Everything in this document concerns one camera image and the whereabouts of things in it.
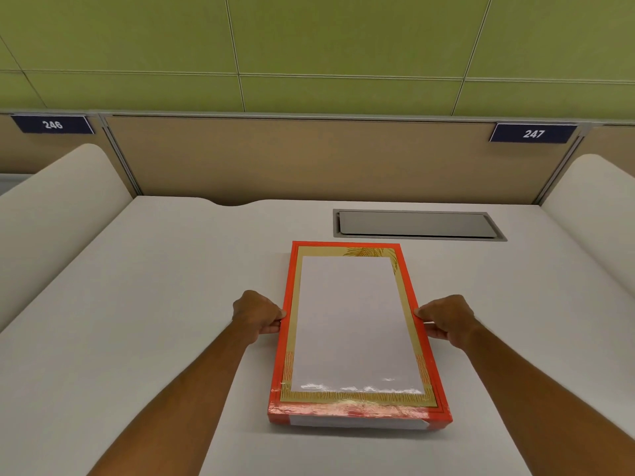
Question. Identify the person's left hand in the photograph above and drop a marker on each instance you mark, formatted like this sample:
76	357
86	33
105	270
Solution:
253	310

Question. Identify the person's right forearm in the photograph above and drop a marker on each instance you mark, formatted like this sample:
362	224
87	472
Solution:
540	406

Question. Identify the person's left thumb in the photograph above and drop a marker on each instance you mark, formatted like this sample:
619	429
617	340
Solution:
278	314

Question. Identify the beige desk partition panel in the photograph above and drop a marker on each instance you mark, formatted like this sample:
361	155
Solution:
322	158

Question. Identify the person's right hand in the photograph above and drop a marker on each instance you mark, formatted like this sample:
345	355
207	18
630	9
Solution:
449	316

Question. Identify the person's left forearm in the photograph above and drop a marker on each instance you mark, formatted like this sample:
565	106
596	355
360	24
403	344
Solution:
171	401

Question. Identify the red box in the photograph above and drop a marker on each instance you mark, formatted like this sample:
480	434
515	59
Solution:
353	332

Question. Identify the dark blue number sign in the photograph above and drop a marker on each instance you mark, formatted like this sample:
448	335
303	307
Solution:
52	124
533	133

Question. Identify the white curved side divider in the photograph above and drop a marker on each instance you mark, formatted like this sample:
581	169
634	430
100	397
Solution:
49	218
595	218

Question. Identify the person's right thumb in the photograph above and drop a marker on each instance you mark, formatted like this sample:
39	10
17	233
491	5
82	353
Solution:
422	312

